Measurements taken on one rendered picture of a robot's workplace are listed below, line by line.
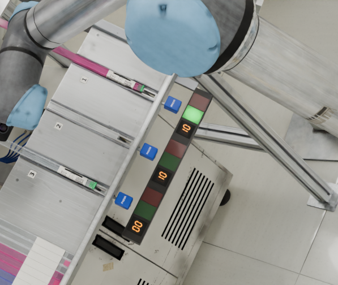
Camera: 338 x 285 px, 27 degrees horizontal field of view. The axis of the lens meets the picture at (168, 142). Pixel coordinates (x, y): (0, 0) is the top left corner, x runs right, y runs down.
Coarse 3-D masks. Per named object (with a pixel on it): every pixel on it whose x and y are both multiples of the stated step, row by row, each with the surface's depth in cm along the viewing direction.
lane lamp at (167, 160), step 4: (164, 152) 142; (164, 156) 142; (168, 156) 142; (172, 156) 142; (160, 160) 142; (164, 160) 142; (168, 160) 142; (172, 160) 142; (176, 160) 142; (160, 164) 142; (164, 164) 142; (168, 164) 142; (172, 164) 142; (176, 164) 142; (168, 168) 142; (172, 168) 142
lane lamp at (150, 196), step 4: (148, 188) 140; (144, 192) 140; (148, 192) 140; (152, 192) 140; (156, 192) 140; (144, 196) 140; (148, 196) 140; (152, 196) 140; (156, 196) 140; (160, 196) 140; (144, 200) 140; (148, 200) 140; (152, 200) 140; (156, 200) 140; (152, 204) 140; (156, 204) 140
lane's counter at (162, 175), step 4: (160, 168) 142; (156, 172) 141; (160, 172) 141; (164, 172) 141; (168, 172) 142; (156, 176) 141; (160, 176) 141; (164, 176) 141; (168, 176) 141; (152, 180) 141; (156, 180) 141; (160, 180) 141; (164, 180) 141; (168, 180) 141; (164, 184) 141
